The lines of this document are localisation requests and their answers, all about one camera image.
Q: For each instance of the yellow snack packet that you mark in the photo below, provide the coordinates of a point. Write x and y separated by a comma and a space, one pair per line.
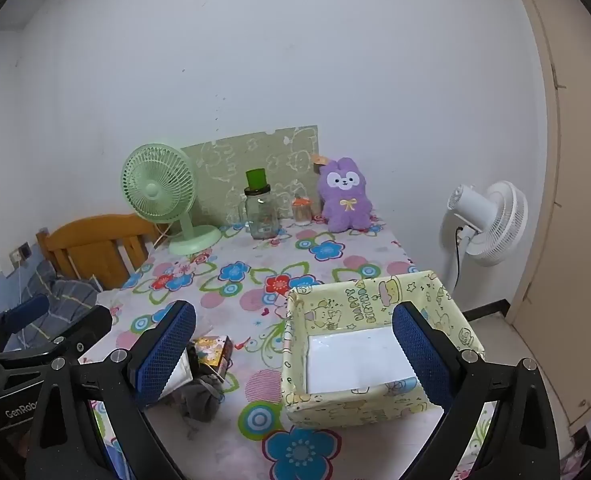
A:
213, 352

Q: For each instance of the wooden chair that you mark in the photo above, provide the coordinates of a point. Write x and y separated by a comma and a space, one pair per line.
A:
90, 240

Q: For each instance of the small jar with orange lid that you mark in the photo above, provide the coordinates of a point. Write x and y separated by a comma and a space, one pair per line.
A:
301, 215

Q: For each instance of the yellow printed storage box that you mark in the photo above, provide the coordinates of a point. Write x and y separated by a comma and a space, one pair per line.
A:
325, 405

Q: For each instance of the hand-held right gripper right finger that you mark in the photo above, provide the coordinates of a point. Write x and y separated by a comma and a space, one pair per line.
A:
420, 355

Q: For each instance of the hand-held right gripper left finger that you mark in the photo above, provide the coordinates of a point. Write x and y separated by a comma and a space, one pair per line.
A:
168, 355

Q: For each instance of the grey plaid blanket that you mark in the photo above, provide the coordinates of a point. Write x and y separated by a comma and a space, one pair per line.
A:
70, 295

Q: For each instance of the white standing fan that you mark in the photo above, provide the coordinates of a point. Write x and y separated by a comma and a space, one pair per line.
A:
505, 220

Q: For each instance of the clear glass mug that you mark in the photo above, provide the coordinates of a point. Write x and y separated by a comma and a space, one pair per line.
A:
235, 210

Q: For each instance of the purple plush bunny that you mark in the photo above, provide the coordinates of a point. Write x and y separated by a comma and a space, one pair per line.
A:
345, 205

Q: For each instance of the wall socket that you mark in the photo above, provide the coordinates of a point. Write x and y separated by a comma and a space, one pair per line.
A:
20, 252

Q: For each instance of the glass jar with green lid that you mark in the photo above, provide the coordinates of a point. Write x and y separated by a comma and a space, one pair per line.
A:
261, 215

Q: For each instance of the green printed board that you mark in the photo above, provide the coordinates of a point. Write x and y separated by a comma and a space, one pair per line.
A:
225, 160

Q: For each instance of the grey sock bundle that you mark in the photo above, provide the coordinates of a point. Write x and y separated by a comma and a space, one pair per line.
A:
203, 400

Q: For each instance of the beige door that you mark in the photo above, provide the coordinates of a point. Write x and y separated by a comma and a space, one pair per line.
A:
575, 210

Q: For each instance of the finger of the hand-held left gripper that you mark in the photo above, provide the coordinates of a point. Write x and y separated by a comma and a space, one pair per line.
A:
25, 310
82, 330

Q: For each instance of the green desk fan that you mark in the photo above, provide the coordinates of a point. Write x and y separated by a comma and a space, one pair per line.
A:
158, 190

